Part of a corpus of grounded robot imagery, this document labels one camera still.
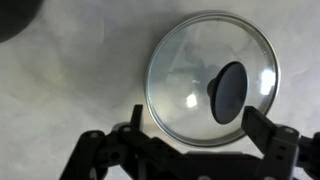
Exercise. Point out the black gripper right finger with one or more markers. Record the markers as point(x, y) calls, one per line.
point(283, 150)

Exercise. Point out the glass lid with black knob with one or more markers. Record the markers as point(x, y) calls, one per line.
point(186, 66)

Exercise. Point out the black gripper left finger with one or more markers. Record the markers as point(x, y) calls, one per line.
point(110, 153)

